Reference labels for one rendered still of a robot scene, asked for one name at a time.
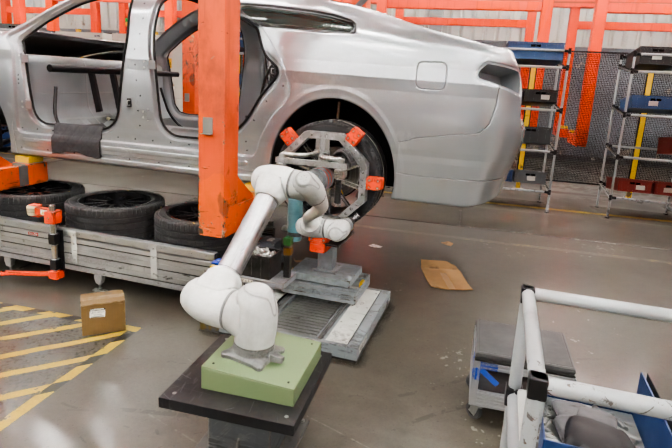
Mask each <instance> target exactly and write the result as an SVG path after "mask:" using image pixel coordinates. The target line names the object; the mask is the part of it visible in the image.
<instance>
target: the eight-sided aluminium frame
mask: <svg viewBox="0 0 672 448"><path fill-rule="evenodd" d="M346 136H347V135H346V134H345V133H341V132H340V133H338V132H326V131H314V130H307V131H304V132H303V133H302V134H301V135H300V136H299V137H298V138H297V139H296V140H295V141H294V142H293V143H292V144H291V145H290V146H289V147H287V148H286V149H285V150H284V152H296V151H297V150H298V149H299V148H300V147H301V146H302V145H303V144H304V143H305V142H306V141H307V140H308V139H309V138H315V139H316V138H320V139H330V140H337V141H339V142H340V143H341V144H342V145H343V146H344V148H345V149H347V150H349V151H350V153H351V155H352V157H353V158H354V160H355V161H356V162H357V163H358V164H359V166H360V175H359V190H358V199H357V200H356V201H355V202H354V203H352V204H351V205H350V206H349V207H348V208H346V209H345V210H344V211H343V212H342V213H340V214H339V215H338V216H331V215H324V214H323V215H321V216H320V217H321V218H323V219H330V220H335V219H339V220H340V219H341V218H343V217H348V216H349V215H350V214H351V213H353V212H354V211H355V210H356V209H357V208H359V207H360V206H361V205H363V204H364V203H365V202H366V201H367V192H368V190H366V178H367V177H368V176H369V168H370V167H369V162H368V160H367V159H366V158H365V157H364V156H363V154H362V153H361V152H360V151H359V150H358V148H357V147H356V146H354V147H353V146H352V145H351V144H350V143H349V142H348V141H346V140H345V138H346Z"/></svg>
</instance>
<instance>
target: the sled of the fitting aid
mask: <svg viewBox="0 0 672 448"><path fill-rule="evenodd" d="M369 285H370V274H368V273H361V274H360V275H359V277H358V278H357V279H356V280H355V282H354V283H353V284H352V285H351V287H350V288H345V287H340V286H334V285H328V284H322V283H317V282H311V281H305V280H299V279H295V280H294V281H292V282H291V283H290V284H289V285H288V286H287V287H286V288H285V289H284V290H280V289H279V291H281V292H286V293H292V294H297V295H303V296H308V297H314V298H319V299H324V300H330V301H335V302H341V303H346V304H352V305H355V304H356V303H357V302H358V300H359V299H360V297H361V296H362V295H363V293H364V292H365V290H366V289H367V287H368V286H369Z"/></svg>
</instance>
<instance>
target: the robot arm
mask: <svg viewBox="0 0 672 448"><path fill-rule="evenodd" d="M251 184H252V187H253V188H254V190H255V198H254V200H253V202H252V204H251V205H250V207H249V209H248V211H247V213H246V215H245V216H244V218H243V220H242V222H241V224H240V226H239V228H238V229H237V231H236V233H235V235H234V237H233V239H232V240H231V242H230V244H229V246H228V248H227V249H226V251H225V253H224V255H223V257H222V259H221V260H220V262H219V264H218V266H215V267H212V268H210V269H208V270H207V271H206V272H205V273H204V274H203V275H202V276H201V277H200V278H195V279H193V280H191V281H190V282H188V283H187V284H186V286H185V287H184V288H183V290H182V292H181V296H180V303H181V305H182V307H183V308H184V310H185V311H186V312H187V313H188V314H189V315H190V316H191V317H193V318H194V319H195V320H197V321H199V322H201V323H204V324H207V325H209V326H213V327H216V328H221V329H225V330H226V331H228V332H229V333H230V334H231V335H233V336H234V342H233V345H232V346H231V347H229V348H228V349H226V350H223V351H222V352H221V357H222V358H226V359H230V360H233V361H235V362H237V363H240V364H242V365H245V366H247V367H250V368H252V369H253V370H255V371H257V372H261V371H263V369H264V367H265V366H266V365H268V364H269V363H270V362H273V363H279V364H282V363H283V361H284V359H285V357H284V356H283V355H281V354H283V353H284V352H285V348H284V347H282V346H278V345H275V337H276V332H277V323H278V306H277V300H276V297H275V294H274V292H273V290H272V289H271V288H270V287H269V286H268V285H266V284H263V283H259V282H253V283H248V284H245V285H244V286H242V282H241V279H240V276H241V274H242V272H243V270H244V268H245V266H246V264H247V263H248V261H249V259H250V257H251V255H252V253H253V251H254V249H255V247H256V245H257V243H258V241H259V239H260V237H261V235H262V233H263V231H264V229H265V227H266V226H267V224H268V222H269V220H270V218H271V216H272V214H273V212H274V210H275V208H276V207H277V206H279V205H281V203H283V202H284V201H285V200H286V199H287V198H290V199H296V200H300V201H306V202H307V203H308V204H309V205H311V206H313V207H312V208H311V209H309V210H308V211H307V212H306V213H305V214H304V215H303V217H302V218H300V219H298V220H297V222H296V230H297V232H298V233H299V234H301V235H303V236H307V237H313V238H328V239H330V240H332V241H335V242H339V241H342V240H344V239H345V238H346V237H347V236H348V235H349V233H350V232H351V230H352V229H353V227H354V222H355V220H356V219H357V220H358V218H359V217H360V216H359V215H358V213H356V214H354V215H353V216H352V217H343V218H341V219H340V220H339V219H335V220H330V219H323V218H321V217H320V216H321V215H323V214H324V213H325V212H326V211H327V209H328V200H327V195H326V191H325V188H324V186H323V184H322V182H321V181H320V180H319V178H318V177H317V176H316V175H315V174H313V173H311V172H309V171H301V170H296V169H293V168H290V167H285V166H279V165H264V166H260V167H258V168H256V169H255V170H254V172H253V174H252V177H251Z"/></svg>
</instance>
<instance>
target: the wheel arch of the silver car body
mask: <svg viewBox="0 0 672 448"><path fill-rule="evenodd" d="M338 102H341V106H340V116H339V119H342V120H347V121H351V122H354V123H356V124H358V125H360V126H361V127H363V128H364V129H366V130H367V131H368V132H370V133H371V135H373V136H374V138H375V139H376V140H377V143H379V146H381V148H382V151H383V154H384V156H385V160H386V164H387V181H386V186H392V187H393V190H392V194H391V199H392V197H393V194H394V189H395V182H396V167H395V159H394V154H393V150H392V147H391V144H390V141H389V139H388V137H387V135H386V133H385V131H384V129H383V128H382V126H381V125H380V123H379V122H378V121H377V119H376V118H375V117H374V116H373V115H372V114H371V113H370V112H369V111H368V110H366V109H365V108H364V107H362V106H361V105H359V104H357V103H356V102H354V101H351V100H349V99H346V98H342V97H336V96H324V97H318V98H314V99H311V100H309V101H307V102H305V103H303V104H301V105H300V106H298V107H297V108H295V109H294V110H293V111H292V112H291V113H290V114H289V115H288V116H287V117H286V118H285V120H284V121H283V122H282V124H281V125H280V127H279V129H278V130H277V132H276V134H275V137H274V139H273V142H272V145H271V149H270V153H269V160H268V165H276V163H277V162H275V157H277V156H279V153H280V151H281V149H282V147H283V145H284V143H285V142H284V141H283V140H282V139H281V138H280V136H279V134H280V133H281V132H283V131H284V130H285V129H286V128H289V127H292V129H293V130H294V131H296V130H298V129H299V128H301V127H303V126H305V125H307V124H310V123H313V122H317V121H322V120H329V119H336V114H337V105H338Z"/></svg>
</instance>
